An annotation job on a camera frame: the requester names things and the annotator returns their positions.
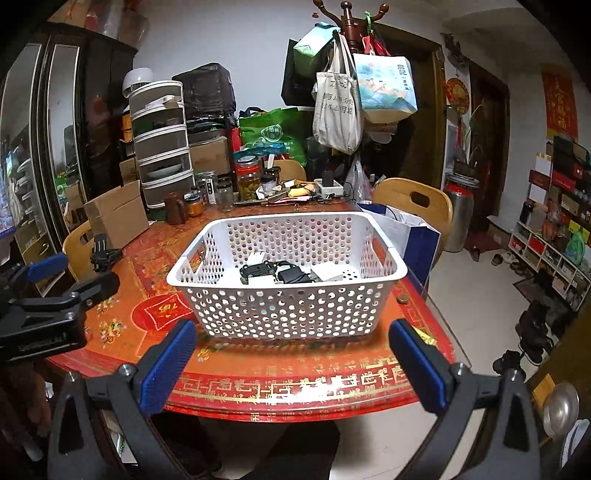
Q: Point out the white shoe shelf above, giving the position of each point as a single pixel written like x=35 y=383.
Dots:
x=569 y=281

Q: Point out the black clamp on chair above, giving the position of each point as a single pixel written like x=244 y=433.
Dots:
x=102 y=257

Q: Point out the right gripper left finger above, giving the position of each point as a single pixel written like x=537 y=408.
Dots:
x=101 y=426

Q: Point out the white usb wall charger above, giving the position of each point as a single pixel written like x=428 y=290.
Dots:
x=332 y=272

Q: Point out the light blue printed tote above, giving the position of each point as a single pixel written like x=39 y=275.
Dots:
x=386 y=88

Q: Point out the beige canvas tote bag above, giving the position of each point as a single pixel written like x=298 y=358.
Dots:
x=338 y=119

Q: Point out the black adapter with cable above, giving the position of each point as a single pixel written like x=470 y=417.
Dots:
x=286 y=273

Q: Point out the white and blue shopping bag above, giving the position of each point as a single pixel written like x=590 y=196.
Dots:
x=415 y=239

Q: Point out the white perforated plastic basket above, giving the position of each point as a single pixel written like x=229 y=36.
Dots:
x=207 y=274

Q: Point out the green shopping bag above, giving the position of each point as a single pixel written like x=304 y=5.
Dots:
x=282 y=127

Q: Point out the black bag on boxes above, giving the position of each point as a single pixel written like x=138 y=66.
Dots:
x=207 y=91

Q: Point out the wooden chair left side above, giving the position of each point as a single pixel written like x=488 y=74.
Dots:
x=77 y=247

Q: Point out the wooden chair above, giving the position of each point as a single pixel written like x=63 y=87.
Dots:
x=77 y=247
x=427 y=202

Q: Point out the pickle jar red lid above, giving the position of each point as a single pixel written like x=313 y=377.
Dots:
x=248 y=171

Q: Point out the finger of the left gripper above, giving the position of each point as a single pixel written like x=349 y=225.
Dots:
x=96 y=290
x=46 y=268

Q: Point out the white power strip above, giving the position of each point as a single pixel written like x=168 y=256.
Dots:
x=335 y=190

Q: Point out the wooden chair right side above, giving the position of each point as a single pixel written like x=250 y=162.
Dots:
x=427 y=202

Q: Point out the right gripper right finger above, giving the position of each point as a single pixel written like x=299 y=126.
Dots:
x=506 y=444

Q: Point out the large white charger block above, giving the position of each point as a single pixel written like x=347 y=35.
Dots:
x=261 y=270

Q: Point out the brown cardboard box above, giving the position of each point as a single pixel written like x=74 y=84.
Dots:
x=119 y=214

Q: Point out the white plastic drawer tower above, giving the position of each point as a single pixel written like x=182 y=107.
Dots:
x=160 y=141

